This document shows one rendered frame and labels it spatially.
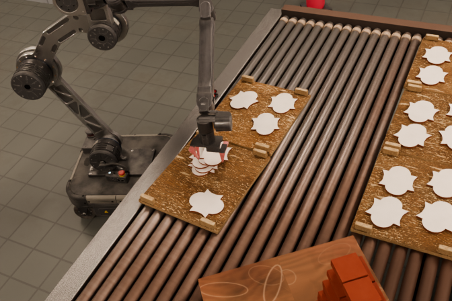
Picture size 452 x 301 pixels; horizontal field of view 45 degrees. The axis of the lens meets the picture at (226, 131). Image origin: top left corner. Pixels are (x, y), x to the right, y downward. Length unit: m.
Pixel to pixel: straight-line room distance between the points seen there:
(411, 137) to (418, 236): 0.47
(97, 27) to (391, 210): 1.55
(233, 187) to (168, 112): 1.98
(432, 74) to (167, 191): 1.28
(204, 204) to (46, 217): 1.68
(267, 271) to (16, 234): 2.10
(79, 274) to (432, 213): 1.21
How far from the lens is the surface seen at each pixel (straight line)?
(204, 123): 1.96
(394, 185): 2.06
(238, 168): 2.12
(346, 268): 1.39
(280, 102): 2.40
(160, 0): 2.22
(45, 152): 3.95
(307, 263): 1.70
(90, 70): 4.63
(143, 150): 3.31
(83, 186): 3.24
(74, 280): 1.97
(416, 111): 2.37
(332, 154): 2.19
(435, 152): 2.22
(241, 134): 2.26
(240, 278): 1.68
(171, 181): 2.12
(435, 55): 2.72
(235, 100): 2.43
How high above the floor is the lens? 2.44
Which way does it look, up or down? 41 degrees down
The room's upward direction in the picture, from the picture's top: 8 degrees counter-clockwise
